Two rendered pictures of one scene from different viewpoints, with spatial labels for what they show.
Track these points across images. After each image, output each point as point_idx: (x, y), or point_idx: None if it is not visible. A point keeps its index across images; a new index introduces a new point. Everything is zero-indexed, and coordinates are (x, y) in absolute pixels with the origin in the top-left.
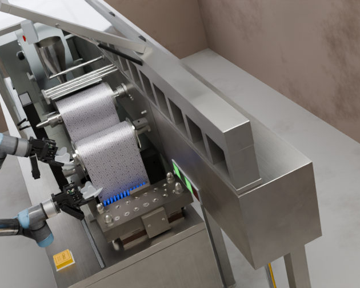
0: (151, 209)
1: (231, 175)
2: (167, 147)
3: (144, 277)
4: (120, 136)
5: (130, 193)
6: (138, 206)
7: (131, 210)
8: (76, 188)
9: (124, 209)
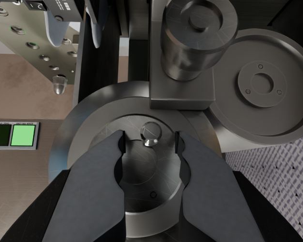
0: (12, 47)
1: None
2: (46, 166)
3: None
4: None
5: (75, 44)
6: (28, 35)
7: (16, 21)
8: (30, 9)
9: (21, 12)
